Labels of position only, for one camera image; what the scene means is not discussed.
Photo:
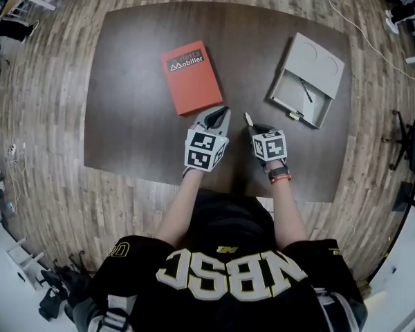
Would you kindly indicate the black lettered jersey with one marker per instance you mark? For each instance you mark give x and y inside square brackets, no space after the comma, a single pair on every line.
[221,272]

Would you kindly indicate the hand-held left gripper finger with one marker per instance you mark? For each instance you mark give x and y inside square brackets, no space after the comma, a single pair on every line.
[226,126]
[202,118]

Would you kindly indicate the white frame stand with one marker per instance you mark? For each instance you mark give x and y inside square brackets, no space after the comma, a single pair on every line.
[22,261]

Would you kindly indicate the person's left forearm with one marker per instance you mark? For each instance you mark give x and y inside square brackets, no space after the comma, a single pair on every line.
[181,206]

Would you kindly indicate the black pen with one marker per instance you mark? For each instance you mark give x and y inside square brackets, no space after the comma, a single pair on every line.
[306,89]

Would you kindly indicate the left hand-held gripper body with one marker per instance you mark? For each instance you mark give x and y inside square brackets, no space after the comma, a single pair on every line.
[200,150]

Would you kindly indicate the black wristwatch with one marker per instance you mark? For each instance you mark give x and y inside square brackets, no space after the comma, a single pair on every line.
[278,172]

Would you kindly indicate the white pen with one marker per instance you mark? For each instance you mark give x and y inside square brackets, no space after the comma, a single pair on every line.
[248,118]

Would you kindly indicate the person's right forearm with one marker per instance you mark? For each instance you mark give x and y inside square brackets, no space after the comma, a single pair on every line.
[287,213]

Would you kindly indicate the white power strip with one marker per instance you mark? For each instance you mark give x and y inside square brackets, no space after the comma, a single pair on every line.
[12,149]

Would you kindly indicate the red book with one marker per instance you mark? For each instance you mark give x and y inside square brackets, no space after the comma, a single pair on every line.
[193,81]

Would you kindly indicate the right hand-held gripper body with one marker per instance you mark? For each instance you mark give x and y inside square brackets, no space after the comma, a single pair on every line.
[271,147]

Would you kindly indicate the grey drawer box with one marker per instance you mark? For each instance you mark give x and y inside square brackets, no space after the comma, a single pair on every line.
[311,57]

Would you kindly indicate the red wristband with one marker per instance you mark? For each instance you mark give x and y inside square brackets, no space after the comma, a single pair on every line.
[281,178]

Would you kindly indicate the black bag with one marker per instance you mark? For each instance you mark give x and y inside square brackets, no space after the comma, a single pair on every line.
[60,289]

